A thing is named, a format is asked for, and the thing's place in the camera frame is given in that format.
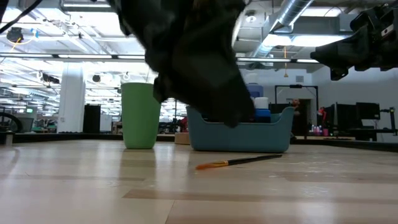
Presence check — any black ceiling camera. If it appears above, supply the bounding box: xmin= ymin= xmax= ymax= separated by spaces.
xmin=6 ymin=27 xmax=25 ymax=44

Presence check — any orange brush gold ferrule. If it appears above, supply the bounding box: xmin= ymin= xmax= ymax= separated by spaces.
xmin=195 ymin=154 xmax=284 ymax=171

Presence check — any large blue paint bottle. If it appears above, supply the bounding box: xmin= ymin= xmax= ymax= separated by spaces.
xmin=247 ymin=82 xmax=264 ymax=99

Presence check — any black cabinet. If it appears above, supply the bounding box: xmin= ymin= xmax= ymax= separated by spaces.
xmin=82 ymin=103 xmax=101 ymax=134

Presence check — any dark desk monitor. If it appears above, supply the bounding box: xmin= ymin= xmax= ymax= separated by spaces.
xmin=356 ymin=101 xmax=381 ymax=121

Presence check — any yellow hanging cord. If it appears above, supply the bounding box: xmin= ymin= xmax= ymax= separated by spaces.
xmin=282 ymin=45 xmax=289 ymax=78

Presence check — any person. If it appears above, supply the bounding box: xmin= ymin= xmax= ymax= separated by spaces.
xmin=289 ymin=98 xmax=307 ymax=134

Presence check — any green plastic cup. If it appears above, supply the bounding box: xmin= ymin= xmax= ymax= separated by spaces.
xmin=120 ymin=82 xmax=162 ymax=149

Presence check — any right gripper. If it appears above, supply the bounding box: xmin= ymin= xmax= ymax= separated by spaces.
xmin=310 ymin=2 xmax=398 ymax=82

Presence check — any long ceiling light bar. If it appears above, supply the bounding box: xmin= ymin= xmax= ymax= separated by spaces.
xmin=238 ymin=57 xmax=313 ymax=65
xmin=0 ymin=53 xmax=146 ymax=60

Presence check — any silver ventilation duct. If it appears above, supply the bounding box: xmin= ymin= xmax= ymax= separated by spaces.
xmin=248 ymin=0 xmax=315 ymax=60

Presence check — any black aluminium table frame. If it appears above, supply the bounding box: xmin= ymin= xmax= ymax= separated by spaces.
xmin=0 ymin=130 xmax=398 ymax=153

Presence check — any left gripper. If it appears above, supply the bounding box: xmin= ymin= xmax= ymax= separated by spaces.
xmin=108 ymin=0 xmax=256 ymax=128

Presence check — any black metal frame stand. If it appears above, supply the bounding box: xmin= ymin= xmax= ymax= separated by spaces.
xmin=274 ymin=83 xmax=319 ymax=108

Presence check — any teal plastic bin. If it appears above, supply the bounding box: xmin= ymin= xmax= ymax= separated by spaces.
xmin=185 ymin=105 xmax=295 ymax=153

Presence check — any small blue paint bottle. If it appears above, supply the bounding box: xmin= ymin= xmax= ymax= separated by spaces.
xmin=254 ymin=96 xmax=272 ymax=124

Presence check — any white round pillar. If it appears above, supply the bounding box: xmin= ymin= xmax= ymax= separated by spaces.
xmin=57 ymin=67 xmax=86 ymax=134

